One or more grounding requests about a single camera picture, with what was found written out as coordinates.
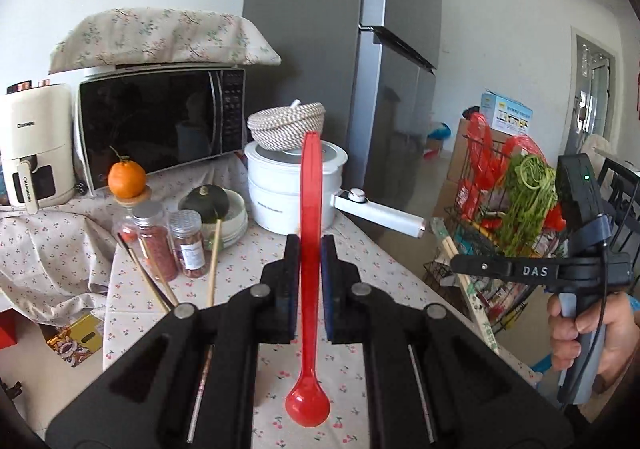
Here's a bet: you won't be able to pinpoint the dark green pumpkin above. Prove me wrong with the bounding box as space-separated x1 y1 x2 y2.
178 185 232 220

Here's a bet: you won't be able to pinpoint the small labelled spice jar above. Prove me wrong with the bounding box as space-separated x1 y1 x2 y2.
169 210 208 278

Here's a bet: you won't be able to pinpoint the white electric cooking pot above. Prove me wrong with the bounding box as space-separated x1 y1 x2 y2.
244 139 427 239

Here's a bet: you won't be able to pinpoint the blue and white box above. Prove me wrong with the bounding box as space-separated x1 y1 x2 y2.
480 90 533 134

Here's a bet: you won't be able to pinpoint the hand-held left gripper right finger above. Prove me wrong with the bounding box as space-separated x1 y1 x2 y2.
321 235 573 449

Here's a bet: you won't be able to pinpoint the long paper sleeve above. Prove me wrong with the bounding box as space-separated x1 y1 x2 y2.
431 220 502 356

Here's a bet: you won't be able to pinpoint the black chair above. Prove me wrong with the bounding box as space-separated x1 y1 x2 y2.
597 151 640 257

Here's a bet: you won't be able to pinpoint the person's right hand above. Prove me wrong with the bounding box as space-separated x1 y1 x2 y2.
547 294 640 381

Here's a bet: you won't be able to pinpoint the long light wooden chopstick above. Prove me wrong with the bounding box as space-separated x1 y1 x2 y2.
206 218 222 308

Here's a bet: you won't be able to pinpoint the red plastic bag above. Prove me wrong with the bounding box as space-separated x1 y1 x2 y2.
457 112 566 230

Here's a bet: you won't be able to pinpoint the brown cardboard box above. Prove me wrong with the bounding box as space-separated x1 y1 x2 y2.
446 119 482 184

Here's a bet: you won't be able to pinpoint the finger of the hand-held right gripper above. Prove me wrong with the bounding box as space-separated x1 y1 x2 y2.
450 255 561 286

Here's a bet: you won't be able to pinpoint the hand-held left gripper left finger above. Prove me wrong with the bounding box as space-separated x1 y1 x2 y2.
47 235 301 449

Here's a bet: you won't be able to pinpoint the woven rope basket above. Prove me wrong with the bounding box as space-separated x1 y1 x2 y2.
247 101 326 151

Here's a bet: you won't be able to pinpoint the grey refrigerator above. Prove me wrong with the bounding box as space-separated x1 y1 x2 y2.
242 0 443 230

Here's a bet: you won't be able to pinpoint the grey door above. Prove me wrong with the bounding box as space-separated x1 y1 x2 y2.
565 26 618 160

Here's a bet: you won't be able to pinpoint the black cable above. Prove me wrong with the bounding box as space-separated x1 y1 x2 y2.
562 216 612 410

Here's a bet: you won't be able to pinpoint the black chopstick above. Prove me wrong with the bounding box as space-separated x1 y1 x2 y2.
116 232 172 314

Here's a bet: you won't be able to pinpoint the floral cloth cover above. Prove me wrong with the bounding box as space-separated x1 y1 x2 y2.
48 7 282 76

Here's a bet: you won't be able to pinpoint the cherry print tablecloth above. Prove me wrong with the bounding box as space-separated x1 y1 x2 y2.
0 159 538 449

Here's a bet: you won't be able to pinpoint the glass jar with wooden lid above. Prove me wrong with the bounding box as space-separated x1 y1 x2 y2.
114 185 153 220

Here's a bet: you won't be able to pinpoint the black microwave oven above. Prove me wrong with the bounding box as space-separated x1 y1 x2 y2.
75 66 248 197

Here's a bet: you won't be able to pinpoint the colourful printed box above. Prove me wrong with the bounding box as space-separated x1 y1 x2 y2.
47 314 106 370

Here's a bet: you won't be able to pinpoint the red box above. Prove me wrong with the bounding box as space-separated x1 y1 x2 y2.
0 309 31 351

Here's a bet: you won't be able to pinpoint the tall jar of red berries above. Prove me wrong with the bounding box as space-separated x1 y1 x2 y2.
129 201 180 282

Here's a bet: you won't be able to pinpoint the black wire rack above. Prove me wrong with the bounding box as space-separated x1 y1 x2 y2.
424 129 571 335

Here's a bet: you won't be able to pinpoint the red plastic spoon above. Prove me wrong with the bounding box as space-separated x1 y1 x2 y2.
285 131 331 428

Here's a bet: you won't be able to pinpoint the white air fryer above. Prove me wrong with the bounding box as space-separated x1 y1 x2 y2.
0 79 78 216

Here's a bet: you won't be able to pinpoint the orange mandarin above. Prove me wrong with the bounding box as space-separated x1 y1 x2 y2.
108 146 147 198

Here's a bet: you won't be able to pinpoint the green stalk vegetables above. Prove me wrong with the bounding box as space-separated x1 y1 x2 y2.
492 154 558 245

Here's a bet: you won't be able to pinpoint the brown wooden chopstick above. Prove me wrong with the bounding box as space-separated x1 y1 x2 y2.
136 238 180 307

